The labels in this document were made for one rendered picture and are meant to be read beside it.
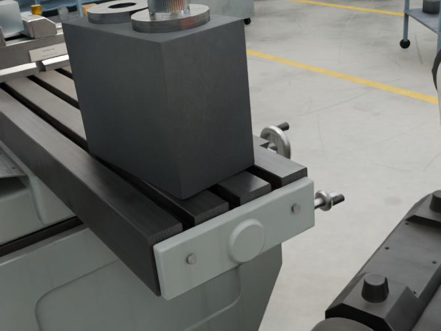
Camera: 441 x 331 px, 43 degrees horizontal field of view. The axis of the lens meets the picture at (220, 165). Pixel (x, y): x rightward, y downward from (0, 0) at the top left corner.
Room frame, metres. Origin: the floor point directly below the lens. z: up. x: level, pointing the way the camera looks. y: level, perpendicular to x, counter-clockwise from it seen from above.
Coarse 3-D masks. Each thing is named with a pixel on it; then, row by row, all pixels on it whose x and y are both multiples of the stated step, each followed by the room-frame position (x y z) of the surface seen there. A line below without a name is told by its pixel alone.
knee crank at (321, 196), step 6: (318, 192) 1.24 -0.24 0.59; (324, 192) 1.23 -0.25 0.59; (330, 192) 1.26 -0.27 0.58; (336, 192) 1.26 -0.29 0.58; (318, 198) 1.23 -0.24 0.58; (324, 198) 1.22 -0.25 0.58; (330, 198) 1.22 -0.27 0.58; (336, 198) 1.25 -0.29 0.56; (342, 198) 1.26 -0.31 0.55; (318, 204) 1.22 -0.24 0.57; (324, 204) 1.22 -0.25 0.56; (330, 204) 1.22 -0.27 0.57; (336, 204) 1.26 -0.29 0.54; (324, 210) 1.23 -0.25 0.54
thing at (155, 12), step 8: (152, 0) 0.63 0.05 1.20; (160, 0) 0.63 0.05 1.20; (168, 0) 0.63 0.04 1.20; (176, 0) 0.63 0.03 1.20; (184, 0) 0.64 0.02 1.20; (152, 8) 0.64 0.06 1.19; (160, 8) 0.63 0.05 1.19; (168, 8) 0.63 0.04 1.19; (176, 8) 0.63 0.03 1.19; (184, 8) 0.64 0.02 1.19
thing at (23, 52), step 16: (0, 32) 1.18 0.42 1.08; (16, 32) 1.31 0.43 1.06; (0, 48) 1.17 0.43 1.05; (16, 48) 1.19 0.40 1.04; (32, 48) 1.21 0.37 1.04; (48, 48) 1.23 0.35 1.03; (64, 48) 1.25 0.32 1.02; (0, 64) 1.17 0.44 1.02; (16, 64) 1.19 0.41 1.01; (32, 64) 1.20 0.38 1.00; (48, 64) 1.21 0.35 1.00; (64, 64) 1.23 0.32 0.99; (0, 80) 1.15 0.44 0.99
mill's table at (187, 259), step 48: (0, 96) 1.06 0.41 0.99; (48, 96) 1.03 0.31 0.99; (48, 144) 0.78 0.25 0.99; (96, 192) 0.61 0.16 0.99; (144, 192) 0.64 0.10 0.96; (240, 192) 0.57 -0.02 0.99; (288, 192) 0.58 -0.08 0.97; (144, 240) 0.51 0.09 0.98; (192, 240) 0.51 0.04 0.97; (240, 240) 0.54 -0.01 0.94; (192, 288) 0.50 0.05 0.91
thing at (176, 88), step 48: (144, 0) 0.75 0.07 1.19; (96, 48) 0.67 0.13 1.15; (144, 48) 0.59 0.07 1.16; (192, 48) 0.59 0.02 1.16; (240, 48) 0.64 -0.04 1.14; (96, 96) 0.69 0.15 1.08; (144, 96) 0.60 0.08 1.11; (192, 96) 0.59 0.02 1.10; (240, 96) 0.63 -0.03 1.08; (96, 144) 0.71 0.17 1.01; (144, 144) 0.62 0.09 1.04; (192, 144) 0.58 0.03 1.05; (240, 144) 0.63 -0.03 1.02; (192, 192) 0.58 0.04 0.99
